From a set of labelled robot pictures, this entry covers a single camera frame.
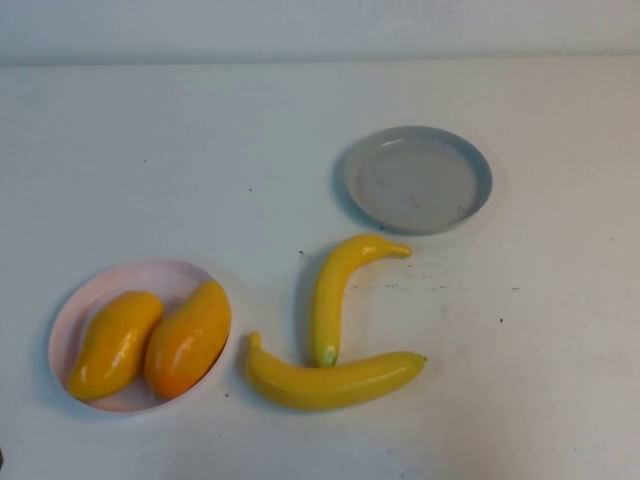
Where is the large mango with orange blush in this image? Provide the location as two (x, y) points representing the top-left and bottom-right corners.
(143, 279), (233, 399)

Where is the small yellow mango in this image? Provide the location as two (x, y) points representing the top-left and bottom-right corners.
(67, 290), (165, 400)

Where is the pink round plate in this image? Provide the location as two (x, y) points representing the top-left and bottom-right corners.
(48, 258), (234, 416)

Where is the grey round plate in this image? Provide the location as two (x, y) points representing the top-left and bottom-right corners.
(342, 124), (494, 236)

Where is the thick banana with dark tip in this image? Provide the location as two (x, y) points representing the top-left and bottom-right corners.
(246, 330), (428, 412)

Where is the slim banana with green end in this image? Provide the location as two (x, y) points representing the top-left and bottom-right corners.
(310, 232), (413, 369)

